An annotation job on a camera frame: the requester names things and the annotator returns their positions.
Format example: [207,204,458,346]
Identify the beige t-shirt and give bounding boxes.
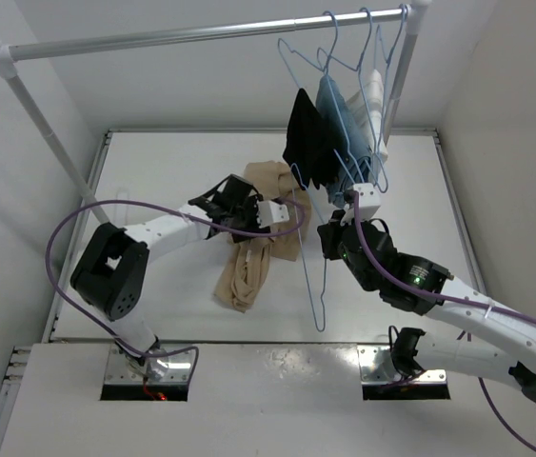
[214,161,312,312]

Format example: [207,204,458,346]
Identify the light blue wire hanger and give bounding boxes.
[290,163,327,333]

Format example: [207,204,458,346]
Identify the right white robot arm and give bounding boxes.
[317,210,536,404]

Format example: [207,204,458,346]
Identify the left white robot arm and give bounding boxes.
[70,174,268,363]

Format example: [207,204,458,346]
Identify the black t-shirt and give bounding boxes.
[283,89,341,189]

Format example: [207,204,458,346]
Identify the blue hanger with black shirt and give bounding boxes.
[277,10,361,187]

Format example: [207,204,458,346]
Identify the blue t-shirt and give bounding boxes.
[316,75,372,209]

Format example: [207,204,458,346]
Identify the white t-shirt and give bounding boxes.
[347,70,388,163]

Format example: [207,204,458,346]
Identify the blue hanger with white shirt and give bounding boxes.
[370,4,411,153]

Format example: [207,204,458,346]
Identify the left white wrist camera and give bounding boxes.
[257,200,289,229]

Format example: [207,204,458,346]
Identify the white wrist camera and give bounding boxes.
[257,200,289,229]
[344,183,382,221]

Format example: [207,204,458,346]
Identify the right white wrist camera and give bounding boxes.
[344,183,382,221]

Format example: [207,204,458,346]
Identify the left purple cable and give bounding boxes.
[46,197,306,382]

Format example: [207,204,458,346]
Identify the purple cable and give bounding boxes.
[46,197,306,382]
[351,195,536,457]

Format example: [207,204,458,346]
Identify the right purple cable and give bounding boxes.
[351,195,536,457]

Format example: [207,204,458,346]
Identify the white clothes rack frame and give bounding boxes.
[0,1,431,206]

